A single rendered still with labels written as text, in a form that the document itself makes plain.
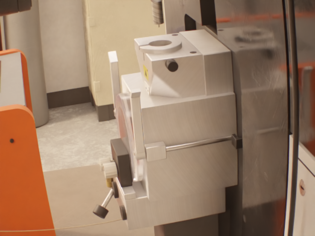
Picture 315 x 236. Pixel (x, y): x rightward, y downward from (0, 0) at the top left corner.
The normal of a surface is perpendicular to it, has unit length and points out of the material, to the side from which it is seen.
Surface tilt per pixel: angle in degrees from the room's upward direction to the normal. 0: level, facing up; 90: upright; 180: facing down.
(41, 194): 90
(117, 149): 0
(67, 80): 90
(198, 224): 90
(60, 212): 0
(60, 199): 0
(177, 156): 90
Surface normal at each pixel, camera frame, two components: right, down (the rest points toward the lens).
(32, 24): 0.77, 0.18
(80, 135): -0.07, -0.93
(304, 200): -0.97, 0.15
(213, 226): 0.22, 0.35
